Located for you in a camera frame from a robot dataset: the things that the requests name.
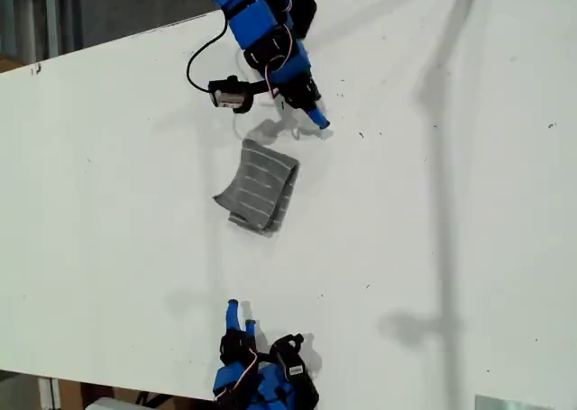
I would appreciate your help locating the grey striped towel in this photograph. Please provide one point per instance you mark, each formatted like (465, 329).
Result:
(261, 184)

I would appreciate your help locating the white container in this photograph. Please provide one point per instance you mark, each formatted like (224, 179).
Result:
(112, 404)

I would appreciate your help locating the brown cardboard box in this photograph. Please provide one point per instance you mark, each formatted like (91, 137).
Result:
(72, 394)

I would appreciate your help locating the white table leg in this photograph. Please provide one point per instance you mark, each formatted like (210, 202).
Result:
(47, 394)

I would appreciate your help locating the grey metal upright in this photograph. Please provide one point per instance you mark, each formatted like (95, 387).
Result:
(52, 18)

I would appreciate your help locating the camera black stalk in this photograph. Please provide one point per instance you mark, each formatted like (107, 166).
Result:
(263, 85)
(284, 343)

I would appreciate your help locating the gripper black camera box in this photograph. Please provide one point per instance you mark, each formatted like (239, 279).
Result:
(293, 368)
(227, 94)

